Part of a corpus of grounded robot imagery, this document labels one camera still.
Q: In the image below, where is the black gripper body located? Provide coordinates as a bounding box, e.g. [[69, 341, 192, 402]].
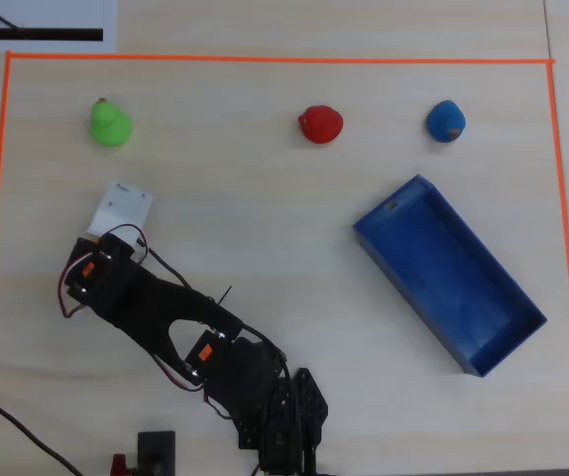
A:
[[63, 233, 139, 318]]

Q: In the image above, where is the green rubber duck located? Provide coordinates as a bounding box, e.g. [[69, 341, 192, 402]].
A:
[[88, 96, 133, 148]]

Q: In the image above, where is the red rubber duck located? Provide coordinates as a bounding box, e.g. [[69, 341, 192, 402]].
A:
[[297, 103, 345, 146]]

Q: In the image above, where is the blue rectangular plastic box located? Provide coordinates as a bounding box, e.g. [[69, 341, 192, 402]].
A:
[[352, 173, 548, 379]]

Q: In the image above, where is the blue rubber duck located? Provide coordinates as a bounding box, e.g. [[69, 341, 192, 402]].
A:
[[425, 99, 467, 145]]

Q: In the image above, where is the black table clamp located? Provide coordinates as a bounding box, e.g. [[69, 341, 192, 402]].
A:
[[136, 429, 177, 476]]

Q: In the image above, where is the white paper with black bar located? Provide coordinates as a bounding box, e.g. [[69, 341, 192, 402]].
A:
[[0, 0, 118, 53]]

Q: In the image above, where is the servo wire bundle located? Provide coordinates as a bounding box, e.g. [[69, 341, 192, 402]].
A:
[[57, 223, 151, 319]]

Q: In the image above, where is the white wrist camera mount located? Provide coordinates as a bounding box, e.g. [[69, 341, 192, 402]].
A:
[[86, 179, 155, 245]]

